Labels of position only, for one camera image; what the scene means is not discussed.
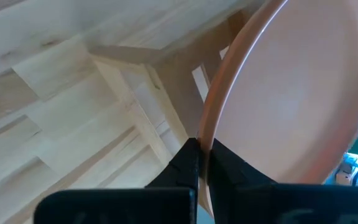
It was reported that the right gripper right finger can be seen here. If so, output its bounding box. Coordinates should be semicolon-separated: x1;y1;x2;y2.
208;138;358;224

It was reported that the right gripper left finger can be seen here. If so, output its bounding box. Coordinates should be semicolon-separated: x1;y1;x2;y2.
34;138;200;224

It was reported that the terracotta plate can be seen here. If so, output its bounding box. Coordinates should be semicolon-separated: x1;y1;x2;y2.
196;0;358;218

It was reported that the wooden slatted shelf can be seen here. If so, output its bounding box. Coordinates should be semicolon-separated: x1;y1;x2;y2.
87;0;262;166

